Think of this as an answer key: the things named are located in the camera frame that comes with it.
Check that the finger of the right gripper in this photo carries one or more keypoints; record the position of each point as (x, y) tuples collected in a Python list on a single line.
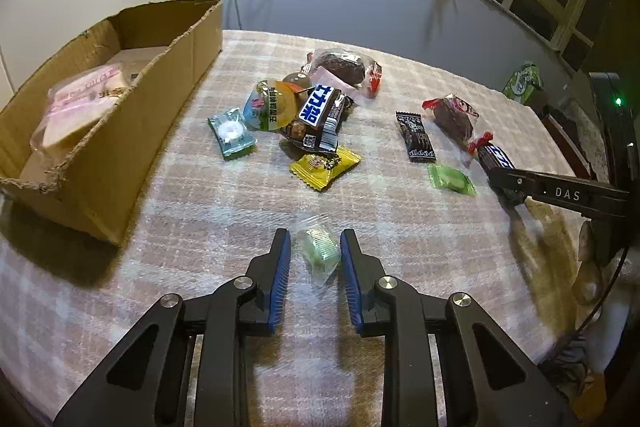
[(591, 199)]

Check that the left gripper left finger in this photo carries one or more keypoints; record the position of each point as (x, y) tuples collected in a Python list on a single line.
[(183, 362)]

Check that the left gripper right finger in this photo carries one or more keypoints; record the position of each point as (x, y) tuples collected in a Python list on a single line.
[(447, 361)]

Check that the chocolate cake red-edged pack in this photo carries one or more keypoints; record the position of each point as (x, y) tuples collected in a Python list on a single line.
[(455, 116)]

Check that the black candy packet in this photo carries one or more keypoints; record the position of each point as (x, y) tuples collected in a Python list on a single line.
[(417, 142)]

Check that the clear green candy packet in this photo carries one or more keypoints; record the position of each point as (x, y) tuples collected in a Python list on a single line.
[(318, 245)]

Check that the teal mint candy packet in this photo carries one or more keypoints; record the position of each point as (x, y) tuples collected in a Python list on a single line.
[(231, 132)]

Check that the yellow candy packet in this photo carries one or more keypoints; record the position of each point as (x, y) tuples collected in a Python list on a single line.
[(319, 171)]

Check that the pink sandwich bread pack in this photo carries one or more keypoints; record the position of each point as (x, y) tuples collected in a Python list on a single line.
[(75, 105)]

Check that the yellow jelly cup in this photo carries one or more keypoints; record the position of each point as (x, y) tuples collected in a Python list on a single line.
[(271, 105)]

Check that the pink wafer stick packet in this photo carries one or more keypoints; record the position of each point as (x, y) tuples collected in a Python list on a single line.
[(355, 94)]

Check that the green paper bag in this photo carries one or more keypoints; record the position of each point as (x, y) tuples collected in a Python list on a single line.
[(523, 83)]

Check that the brown cardboard box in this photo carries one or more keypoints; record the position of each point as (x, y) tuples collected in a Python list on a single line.
[(171, 45)]

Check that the pink plaid tablecloth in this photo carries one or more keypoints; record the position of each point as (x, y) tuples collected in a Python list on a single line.
[(66, 299)]

